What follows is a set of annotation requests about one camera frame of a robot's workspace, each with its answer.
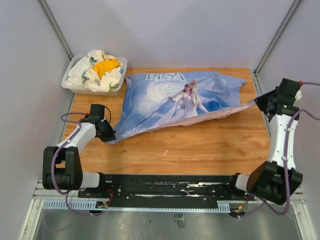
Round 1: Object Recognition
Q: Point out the blue pink snowflake pillowcase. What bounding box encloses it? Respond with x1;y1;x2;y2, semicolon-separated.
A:
110;71;255;144

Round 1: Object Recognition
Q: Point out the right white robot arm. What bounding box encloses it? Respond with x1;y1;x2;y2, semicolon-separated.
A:
226;78;303;205

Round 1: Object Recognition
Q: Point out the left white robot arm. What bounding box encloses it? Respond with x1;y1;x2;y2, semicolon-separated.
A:
42;104;116;198

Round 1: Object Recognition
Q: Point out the clear plastic bin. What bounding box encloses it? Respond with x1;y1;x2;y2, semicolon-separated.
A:
61;54;129;97

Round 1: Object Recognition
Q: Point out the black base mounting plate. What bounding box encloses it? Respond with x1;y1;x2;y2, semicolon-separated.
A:
78;174;254;211

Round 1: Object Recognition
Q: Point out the cream patterned crumpled cloth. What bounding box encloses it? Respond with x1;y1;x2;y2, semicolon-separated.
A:
61;49;128;96

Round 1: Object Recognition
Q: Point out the orange cloth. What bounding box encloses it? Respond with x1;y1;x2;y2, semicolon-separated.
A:
92;58;120;79

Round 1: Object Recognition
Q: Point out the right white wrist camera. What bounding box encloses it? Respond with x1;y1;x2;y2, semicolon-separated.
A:
294;90;302;101

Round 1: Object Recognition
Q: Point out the grey slotted cable duct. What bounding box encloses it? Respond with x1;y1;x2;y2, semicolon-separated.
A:
41;199;231;213

